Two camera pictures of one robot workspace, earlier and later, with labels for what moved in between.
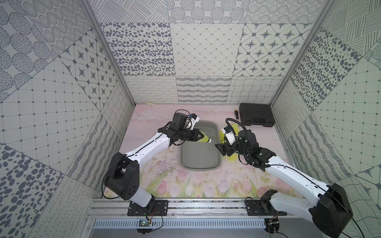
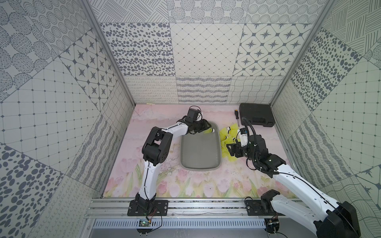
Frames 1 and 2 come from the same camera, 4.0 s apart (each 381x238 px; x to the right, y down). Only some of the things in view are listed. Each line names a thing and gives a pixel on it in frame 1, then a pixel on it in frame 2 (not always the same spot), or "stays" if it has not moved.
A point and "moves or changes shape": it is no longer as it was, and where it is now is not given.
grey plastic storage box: x=202 y=156 stays
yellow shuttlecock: x=233 y=157 stays
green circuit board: x=144 y=223 stays
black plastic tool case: x=256 y=114 stays
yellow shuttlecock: x=222 y=136 moves or changes shape
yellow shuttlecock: x=206 y=139 → x=209 y=131
